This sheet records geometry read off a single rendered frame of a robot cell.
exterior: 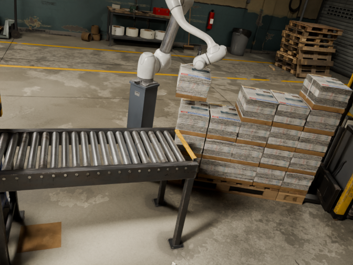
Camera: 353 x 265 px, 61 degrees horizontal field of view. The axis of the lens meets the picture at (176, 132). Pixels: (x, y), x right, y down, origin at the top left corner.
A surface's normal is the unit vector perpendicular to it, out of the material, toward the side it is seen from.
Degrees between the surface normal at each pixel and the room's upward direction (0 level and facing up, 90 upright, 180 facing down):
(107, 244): 0
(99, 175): 90
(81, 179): 90
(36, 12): 90
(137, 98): 90
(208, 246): 0
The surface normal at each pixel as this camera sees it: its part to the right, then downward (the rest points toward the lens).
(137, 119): -0.58, 0.29
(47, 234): 0.15, -0.88
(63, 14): 0.30, 0.48
